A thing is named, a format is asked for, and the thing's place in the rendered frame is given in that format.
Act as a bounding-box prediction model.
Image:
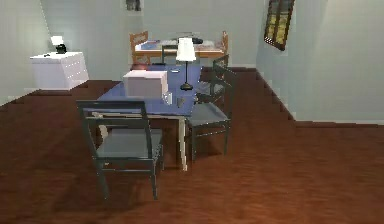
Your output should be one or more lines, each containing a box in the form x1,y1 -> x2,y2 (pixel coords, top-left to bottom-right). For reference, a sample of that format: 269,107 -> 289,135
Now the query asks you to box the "dark framed wall picture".
125,0 -> 142,12

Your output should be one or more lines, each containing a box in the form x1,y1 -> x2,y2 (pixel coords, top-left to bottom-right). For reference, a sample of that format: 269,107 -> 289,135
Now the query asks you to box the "dark grey chair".
76,99 -> 165,201
196,54 -> 230,105
185,66 -> 238,163
161,44 -> 179,66

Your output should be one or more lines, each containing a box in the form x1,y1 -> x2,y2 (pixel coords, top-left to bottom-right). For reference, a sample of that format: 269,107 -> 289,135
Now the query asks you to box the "white shade table lamp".
175,37 -> 197,92

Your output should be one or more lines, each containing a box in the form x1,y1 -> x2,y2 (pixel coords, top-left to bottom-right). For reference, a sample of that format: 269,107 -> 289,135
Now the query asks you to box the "white chest of drawers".
29,51 -> 90,91

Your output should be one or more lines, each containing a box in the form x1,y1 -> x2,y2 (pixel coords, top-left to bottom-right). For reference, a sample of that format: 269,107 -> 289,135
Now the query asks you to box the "white box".
122,70 -> 169,99

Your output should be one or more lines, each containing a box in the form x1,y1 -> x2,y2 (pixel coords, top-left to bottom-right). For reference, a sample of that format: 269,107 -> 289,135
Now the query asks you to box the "dark framed window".
263,0 -> 296,52

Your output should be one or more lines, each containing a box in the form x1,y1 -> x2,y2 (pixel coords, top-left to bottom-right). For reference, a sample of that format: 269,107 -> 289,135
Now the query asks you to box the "small white shade black lamp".
50,35 -> 68,55

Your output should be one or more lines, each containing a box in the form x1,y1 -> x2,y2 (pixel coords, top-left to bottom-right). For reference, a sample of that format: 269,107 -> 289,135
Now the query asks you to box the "blue top dining table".
91,63 -> 203,172

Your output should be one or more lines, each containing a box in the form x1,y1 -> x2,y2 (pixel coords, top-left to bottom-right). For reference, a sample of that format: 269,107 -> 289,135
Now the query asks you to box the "red round object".
130,62 -> 148,72

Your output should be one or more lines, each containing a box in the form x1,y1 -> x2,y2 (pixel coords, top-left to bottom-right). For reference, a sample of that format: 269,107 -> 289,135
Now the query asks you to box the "clear glass cup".
162,91 -> 174,106

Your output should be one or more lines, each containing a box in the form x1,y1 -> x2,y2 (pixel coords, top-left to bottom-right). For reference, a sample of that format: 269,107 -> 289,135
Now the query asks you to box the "wooden bed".
129,30 -> 230,66

